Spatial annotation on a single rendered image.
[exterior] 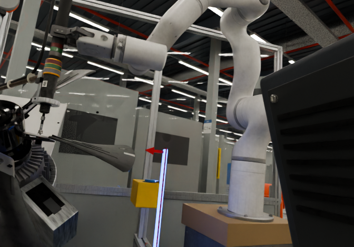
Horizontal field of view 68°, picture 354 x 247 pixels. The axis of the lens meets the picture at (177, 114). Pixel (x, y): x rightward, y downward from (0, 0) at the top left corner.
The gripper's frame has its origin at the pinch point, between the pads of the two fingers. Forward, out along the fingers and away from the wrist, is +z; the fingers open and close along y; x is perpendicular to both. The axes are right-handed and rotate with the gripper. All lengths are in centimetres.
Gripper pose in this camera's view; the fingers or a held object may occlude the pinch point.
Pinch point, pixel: (59, 35)
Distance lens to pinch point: 86.0
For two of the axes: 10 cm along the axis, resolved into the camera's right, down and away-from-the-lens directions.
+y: -2.9, 1.6, 9.4
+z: -9.5, -1.6, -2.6
